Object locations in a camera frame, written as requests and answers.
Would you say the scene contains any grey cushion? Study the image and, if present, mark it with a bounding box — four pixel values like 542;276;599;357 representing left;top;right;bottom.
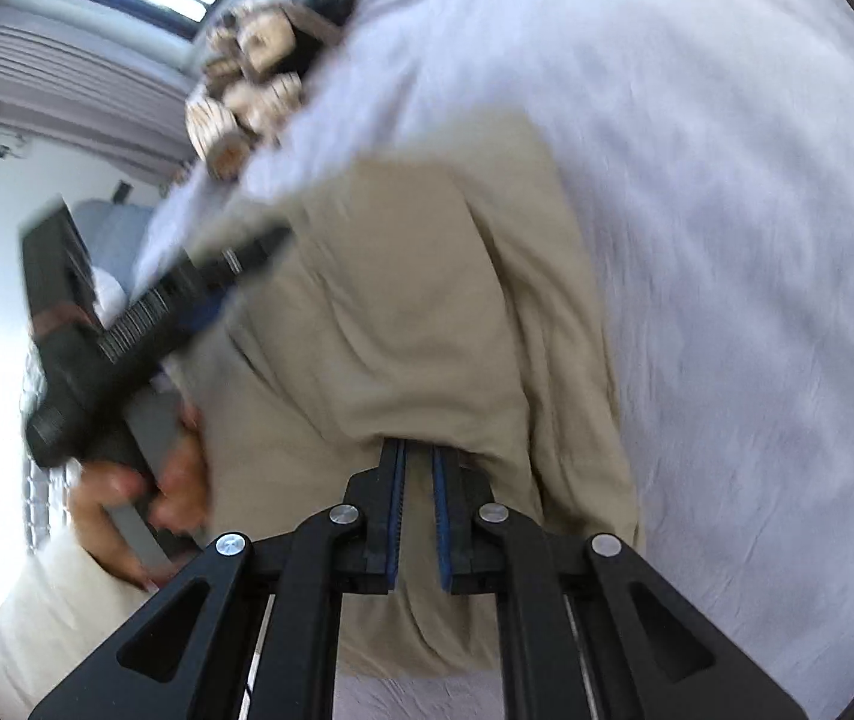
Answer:
70;199;167;297

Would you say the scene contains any person's left forearm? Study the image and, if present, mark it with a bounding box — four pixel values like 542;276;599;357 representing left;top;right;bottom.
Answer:
0;516;167;720

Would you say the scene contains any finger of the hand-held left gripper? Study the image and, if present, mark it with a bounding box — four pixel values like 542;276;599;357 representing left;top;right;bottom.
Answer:
185;223;294;295
182;289;244;337

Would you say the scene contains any pale lavender bedsheet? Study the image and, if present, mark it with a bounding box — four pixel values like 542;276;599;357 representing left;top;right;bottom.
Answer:
130;0;854;720

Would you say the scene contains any person's left hand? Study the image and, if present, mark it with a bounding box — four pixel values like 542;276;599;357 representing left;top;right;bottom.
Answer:
68;403;212;590

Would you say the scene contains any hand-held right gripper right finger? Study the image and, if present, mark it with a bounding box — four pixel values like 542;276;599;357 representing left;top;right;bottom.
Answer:
430;444;808;720

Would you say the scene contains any beige garment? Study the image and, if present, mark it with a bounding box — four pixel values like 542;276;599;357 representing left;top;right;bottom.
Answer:
164;109;647;682

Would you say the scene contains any pile of brown patterned cloths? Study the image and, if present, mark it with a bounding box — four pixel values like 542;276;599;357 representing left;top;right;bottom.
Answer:
185;2;309;182

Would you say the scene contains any dark cloth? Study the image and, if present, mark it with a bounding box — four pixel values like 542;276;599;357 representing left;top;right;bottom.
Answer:
283;0;377;70

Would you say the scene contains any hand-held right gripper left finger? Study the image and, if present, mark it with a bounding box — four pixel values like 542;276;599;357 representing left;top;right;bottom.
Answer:
29;439;407;720

